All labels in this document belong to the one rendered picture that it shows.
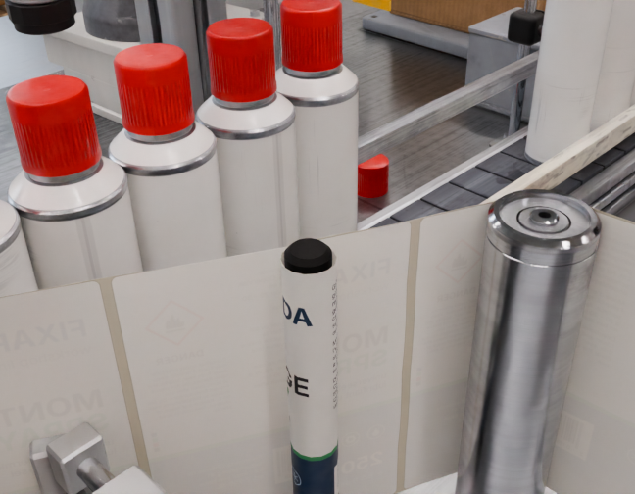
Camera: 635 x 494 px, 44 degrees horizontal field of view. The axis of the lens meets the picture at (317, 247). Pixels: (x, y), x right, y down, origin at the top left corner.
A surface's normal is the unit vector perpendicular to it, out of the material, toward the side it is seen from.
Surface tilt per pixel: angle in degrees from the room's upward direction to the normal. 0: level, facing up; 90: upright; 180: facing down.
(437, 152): 0
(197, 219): 90
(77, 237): 90
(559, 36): 90
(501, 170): 0
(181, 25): 90
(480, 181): 0
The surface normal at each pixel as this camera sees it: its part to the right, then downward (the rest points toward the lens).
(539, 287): -0.19, 0.55
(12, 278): 0.90, 0.23
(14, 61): -0.02, -0.83
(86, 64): -0.66, 0.44
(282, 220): 0.66, 0.41
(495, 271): -0.90, 0.26
